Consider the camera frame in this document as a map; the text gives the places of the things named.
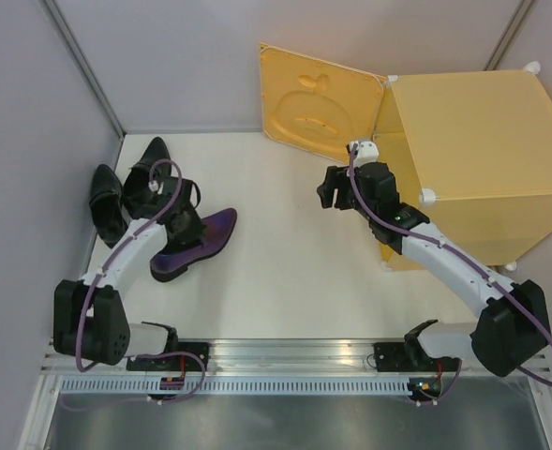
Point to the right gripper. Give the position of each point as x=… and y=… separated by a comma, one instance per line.
x=336, y=177

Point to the black loafer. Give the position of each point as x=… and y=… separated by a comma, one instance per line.
x=105, y=204
x=135, y=189

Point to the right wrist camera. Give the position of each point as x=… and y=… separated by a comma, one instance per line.
x=362, y=152

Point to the aluminium mounting rail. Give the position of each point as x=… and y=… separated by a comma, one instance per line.
x=288, y=356

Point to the yellow cabinet door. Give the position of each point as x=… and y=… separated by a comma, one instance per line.
x=316, y=105

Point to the yellow plastic shoe cabinet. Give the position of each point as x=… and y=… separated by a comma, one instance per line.
x=473, y=151

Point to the purple loafer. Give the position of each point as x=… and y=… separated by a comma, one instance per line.
x=173, y=261

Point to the left aluminium corner post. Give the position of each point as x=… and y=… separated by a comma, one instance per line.
x=63, y=29

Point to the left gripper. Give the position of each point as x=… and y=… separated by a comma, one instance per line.
x=197, y=231

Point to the aluminium corner post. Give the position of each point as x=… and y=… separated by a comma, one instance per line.
x=510, y=34
x=63, y=29

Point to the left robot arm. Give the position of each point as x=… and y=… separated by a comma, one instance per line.
x=89, y=318

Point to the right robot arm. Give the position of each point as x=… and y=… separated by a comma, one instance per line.
x=511, y=318

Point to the right aluminium corner post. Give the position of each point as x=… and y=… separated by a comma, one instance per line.
x=510, y=34

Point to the white slotted cable duct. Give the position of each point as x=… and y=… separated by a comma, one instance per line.
x=237, y=385

